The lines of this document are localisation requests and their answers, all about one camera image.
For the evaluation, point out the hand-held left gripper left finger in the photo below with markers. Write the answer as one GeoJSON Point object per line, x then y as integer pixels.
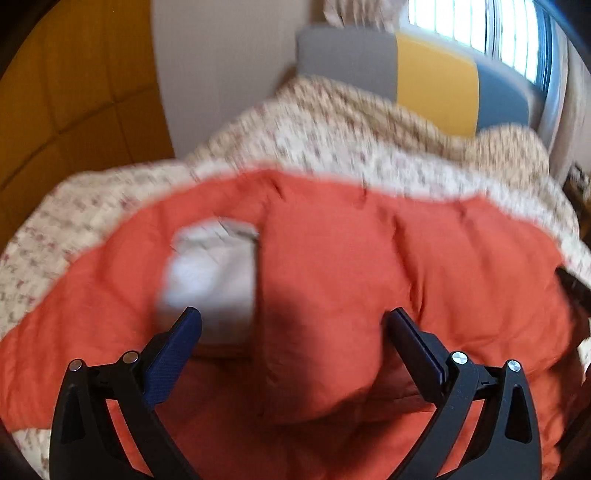
{"type": "Point", "coordinates": [173, 355]}

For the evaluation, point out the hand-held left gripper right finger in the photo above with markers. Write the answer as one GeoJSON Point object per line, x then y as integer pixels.
{"type": "Point", "coordinates": [415, 355]}

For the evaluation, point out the orange puffer jacket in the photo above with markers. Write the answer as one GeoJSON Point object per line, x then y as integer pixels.
{"type": "Point", "coordinates": [323, 258]}

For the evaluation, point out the floral quilt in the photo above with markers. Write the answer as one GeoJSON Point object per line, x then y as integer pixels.
{"type": "Point", "coordinates": [323, 138]}

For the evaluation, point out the grey yellow blue headboard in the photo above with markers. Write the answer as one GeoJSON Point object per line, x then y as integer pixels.
{"type": "Point", "coordinates": [434, 78]}

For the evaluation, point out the yellow wooden wardrobe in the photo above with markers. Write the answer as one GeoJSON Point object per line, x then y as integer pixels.
{"type": "Point", "coordinates": [83, 92]}

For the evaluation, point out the patterned beige curtain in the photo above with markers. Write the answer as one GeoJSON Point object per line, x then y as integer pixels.
{"type": "Point", "coordinates": [360, 14]}
{"type": "Point", "coordinates": [575, 115]}

